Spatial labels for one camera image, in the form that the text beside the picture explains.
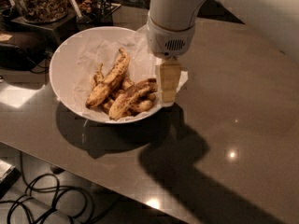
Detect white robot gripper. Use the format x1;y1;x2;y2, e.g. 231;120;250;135
147;15;195;107

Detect spotted banana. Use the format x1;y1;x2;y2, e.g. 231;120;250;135
108;78;158;120
85;48;130;108

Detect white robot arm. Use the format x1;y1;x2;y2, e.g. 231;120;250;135
147;0;299;106

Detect lower right banana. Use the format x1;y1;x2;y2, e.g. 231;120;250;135
130;100;153;113

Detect middle hidden banana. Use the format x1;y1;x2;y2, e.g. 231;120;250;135
121;77;135;90

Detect white bowl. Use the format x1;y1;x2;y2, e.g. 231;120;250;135
49;26;171;125

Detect small banana at left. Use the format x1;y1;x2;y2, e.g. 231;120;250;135
92;63;104;89

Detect black stand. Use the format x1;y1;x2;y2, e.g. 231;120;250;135
11;3;121;48

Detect black device at left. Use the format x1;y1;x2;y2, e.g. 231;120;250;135
0;31;47;71

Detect glass jar of nuts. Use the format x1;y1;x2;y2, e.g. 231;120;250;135
16;0;68;24

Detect grey box on floor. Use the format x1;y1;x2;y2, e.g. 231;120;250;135
0;160;21;199

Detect black cable on floor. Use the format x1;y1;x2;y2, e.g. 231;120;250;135
0;151;122;224

